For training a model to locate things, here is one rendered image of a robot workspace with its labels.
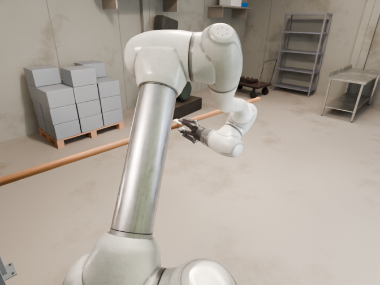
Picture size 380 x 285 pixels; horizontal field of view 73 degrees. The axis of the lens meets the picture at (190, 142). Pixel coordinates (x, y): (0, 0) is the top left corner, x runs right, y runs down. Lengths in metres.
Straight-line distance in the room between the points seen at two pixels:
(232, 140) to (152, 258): 0.69
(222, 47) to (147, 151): 0.31
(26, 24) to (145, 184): 4.21
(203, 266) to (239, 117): 0.76
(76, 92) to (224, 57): 3.51
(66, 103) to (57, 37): 1.23
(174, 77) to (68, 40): 4.25
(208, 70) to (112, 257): 0.49
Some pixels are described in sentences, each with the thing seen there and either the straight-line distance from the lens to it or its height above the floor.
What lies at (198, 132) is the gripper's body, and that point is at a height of 1.22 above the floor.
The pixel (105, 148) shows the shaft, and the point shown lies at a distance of 1.19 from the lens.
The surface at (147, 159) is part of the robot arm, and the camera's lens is 0.61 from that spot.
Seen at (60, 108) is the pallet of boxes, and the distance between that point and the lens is 4.01.
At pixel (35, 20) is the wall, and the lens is 4.71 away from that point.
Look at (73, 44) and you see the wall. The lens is 4.91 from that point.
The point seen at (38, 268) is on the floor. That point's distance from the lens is 2.44.
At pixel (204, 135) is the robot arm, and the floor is 1.22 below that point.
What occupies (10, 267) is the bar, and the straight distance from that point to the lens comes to 2.54.
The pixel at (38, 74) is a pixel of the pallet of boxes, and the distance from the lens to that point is 4.23.
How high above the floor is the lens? 1.72
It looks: 26 degrees down
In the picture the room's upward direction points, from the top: 1 degrees clockwise
